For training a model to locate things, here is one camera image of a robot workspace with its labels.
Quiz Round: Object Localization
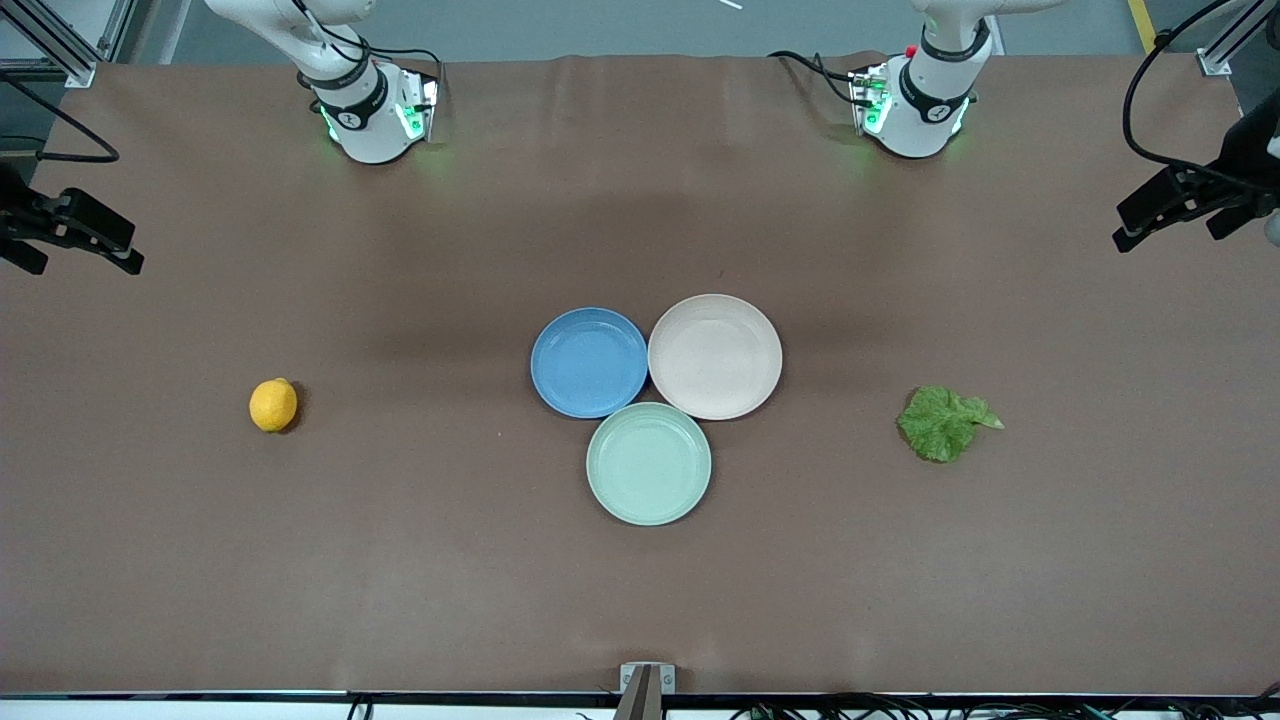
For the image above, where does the blue plate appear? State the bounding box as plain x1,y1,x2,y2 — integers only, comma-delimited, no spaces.
530,307,650,420

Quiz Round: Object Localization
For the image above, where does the beige plate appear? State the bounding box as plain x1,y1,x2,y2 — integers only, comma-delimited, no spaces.
647,293,784,422

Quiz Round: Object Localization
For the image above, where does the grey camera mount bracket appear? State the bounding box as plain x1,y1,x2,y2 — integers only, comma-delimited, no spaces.
612,662,677,720

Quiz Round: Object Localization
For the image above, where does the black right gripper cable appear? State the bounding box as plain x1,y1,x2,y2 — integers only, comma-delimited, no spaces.
0,70,121,165

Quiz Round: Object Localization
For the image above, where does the black left arm base cable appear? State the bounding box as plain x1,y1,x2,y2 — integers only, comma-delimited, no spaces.
767,49,891,109

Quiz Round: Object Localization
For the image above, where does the black arm base cable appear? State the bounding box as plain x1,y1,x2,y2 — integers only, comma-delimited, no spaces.
767,49,891,109
288,0,444,113

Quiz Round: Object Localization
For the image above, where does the brown table cover sheet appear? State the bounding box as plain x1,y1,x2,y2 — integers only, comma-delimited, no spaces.
0,52,1280,696

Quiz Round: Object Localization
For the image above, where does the yellow lemon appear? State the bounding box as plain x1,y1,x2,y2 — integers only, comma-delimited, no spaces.
248,377,300,434

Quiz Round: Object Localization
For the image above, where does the green lettuce leaf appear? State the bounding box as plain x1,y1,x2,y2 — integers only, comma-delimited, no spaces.
896,385,1006,464

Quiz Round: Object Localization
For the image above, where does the black right arm base cable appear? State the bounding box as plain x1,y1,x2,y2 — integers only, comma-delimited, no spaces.
288,0,444,113

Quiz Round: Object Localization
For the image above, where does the mint green plate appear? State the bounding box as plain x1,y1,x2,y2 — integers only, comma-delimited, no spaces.
585,402,713,527

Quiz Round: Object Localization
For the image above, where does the aluminium frame profile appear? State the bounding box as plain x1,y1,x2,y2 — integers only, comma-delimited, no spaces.
1155,0,1263,78
0,0,137,89

